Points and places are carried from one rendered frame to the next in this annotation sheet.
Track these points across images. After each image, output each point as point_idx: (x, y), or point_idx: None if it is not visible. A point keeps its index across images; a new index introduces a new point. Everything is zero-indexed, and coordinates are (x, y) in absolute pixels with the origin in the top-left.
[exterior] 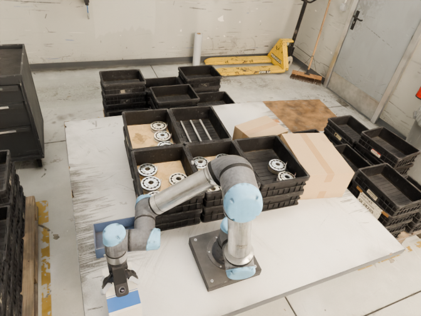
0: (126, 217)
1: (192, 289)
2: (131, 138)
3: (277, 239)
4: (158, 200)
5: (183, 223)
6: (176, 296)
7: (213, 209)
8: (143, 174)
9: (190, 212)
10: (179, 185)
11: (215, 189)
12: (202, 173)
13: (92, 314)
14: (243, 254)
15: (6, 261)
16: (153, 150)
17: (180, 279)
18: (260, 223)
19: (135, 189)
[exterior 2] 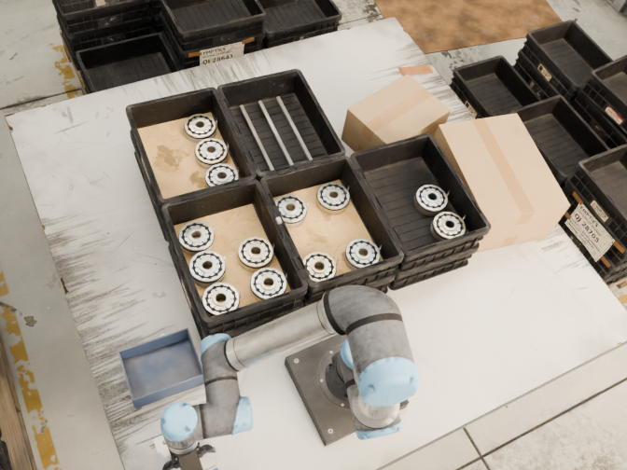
0: (174, 332)
1: (299, 445)
2: (152, 159)
3: (432, 338)
4: (243, 355)
5: None
6: (276, 459)
7: None
8: (189, 248)
9: (284, 315)
10: (276, 332)
11: (324, 268)
12: (314, 318)
13: None
14: (383, 416)
15: None
16: (202, 199)
17: (279, 429)
18: (403, 310)
19: (174, 264)
